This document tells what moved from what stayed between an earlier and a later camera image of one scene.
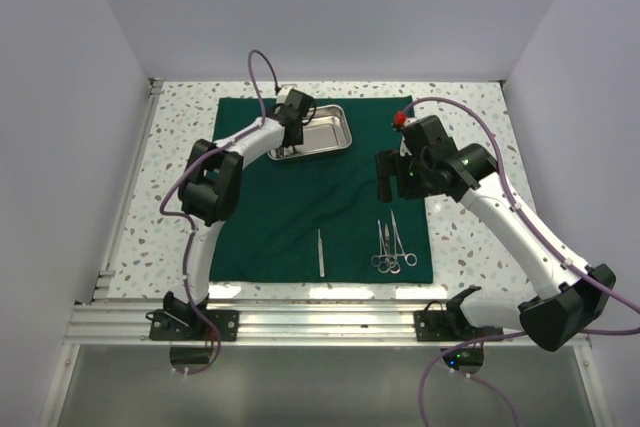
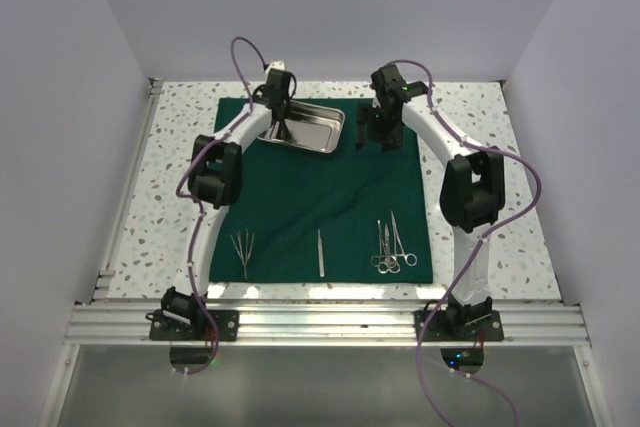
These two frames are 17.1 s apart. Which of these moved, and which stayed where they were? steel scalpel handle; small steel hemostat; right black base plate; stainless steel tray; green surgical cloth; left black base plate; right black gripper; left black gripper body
Moved: right black gripper; stainless steel tray; left black gripper body
Stayed: right black base plate; small steel hemostat; left black base plate; steel scalpel handle; green surgical cloth
